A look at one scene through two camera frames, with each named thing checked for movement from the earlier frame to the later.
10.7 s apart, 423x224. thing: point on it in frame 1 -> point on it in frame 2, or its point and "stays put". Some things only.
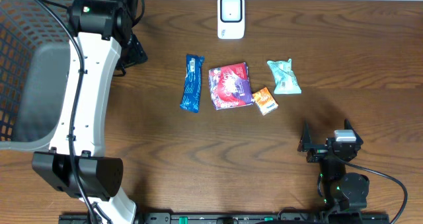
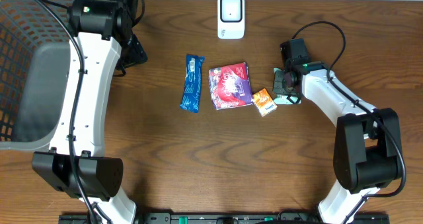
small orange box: x=265 y=101 stays put
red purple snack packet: x=229 y=86 stays put
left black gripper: x=135 y=54 stays put
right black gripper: x=305 y=145 -> x=294 y=96
